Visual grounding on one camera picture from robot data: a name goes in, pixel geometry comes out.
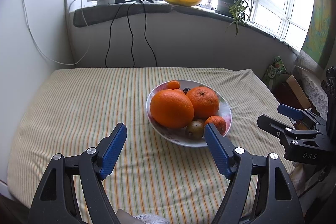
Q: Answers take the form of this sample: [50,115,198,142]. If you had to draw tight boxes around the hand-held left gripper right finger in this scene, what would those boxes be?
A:
[204,123,305,224]

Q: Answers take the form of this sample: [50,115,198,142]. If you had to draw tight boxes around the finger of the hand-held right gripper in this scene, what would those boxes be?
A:
[257,114,324,147]
[277,104,327,132]

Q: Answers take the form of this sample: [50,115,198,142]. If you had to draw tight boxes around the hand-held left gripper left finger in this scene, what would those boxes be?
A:
[28,122,128,224]

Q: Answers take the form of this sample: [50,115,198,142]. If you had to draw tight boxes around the small tangerine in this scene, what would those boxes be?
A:
[204,115,227,136]

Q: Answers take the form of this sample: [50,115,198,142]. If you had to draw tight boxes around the brown kiwi fruit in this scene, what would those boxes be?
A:
[185,120,205,140]

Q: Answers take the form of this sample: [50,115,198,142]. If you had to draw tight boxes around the white floral plate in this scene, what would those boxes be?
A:
[146,80,232,148]

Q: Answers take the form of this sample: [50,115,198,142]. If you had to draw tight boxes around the medium orange with stem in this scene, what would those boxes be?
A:
[185,87,220,120]

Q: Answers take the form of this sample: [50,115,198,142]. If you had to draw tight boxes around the large smooth orange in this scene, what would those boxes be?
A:
[150,89,195,129]

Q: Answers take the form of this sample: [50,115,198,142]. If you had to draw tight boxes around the cardboard box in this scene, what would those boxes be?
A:
[273,74,311,111]

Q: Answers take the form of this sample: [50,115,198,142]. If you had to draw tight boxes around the white lace cloth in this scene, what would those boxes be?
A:
[294,51,328,113]

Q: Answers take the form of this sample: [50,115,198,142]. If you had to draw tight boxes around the white fluffy cloth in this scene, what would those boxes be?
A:
[289,164,315,195]

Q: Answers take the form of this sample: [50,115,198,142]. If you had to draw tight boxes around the green packet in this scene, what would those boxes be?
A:
[262,56,286,88]

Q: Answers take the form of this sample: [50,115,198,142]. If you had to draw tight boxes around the striped cloth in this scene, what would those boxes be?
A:
[7,67,296,222]

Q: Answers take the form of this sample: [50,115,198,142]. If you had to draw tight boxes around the potted spider plant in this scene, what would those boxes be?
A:
[203,0,261,37]

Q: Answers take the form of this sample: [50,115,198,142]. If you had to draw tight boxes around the white cabinet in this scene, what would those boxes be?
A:
[0,0,75,119]

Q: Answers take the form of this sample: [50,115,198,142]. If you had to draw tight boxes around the wall map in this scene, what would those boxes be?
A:
[301,0,336,69]

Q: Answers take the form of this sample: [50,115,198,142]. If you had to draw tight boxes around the black cable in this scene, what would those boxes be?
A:
[105,3,117,68]
[142,2,158,68]
[127,4,135,68]

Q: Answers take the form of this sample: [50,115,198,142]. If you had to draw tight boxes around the white cable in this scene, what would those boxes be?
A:
[22,0,91,65]

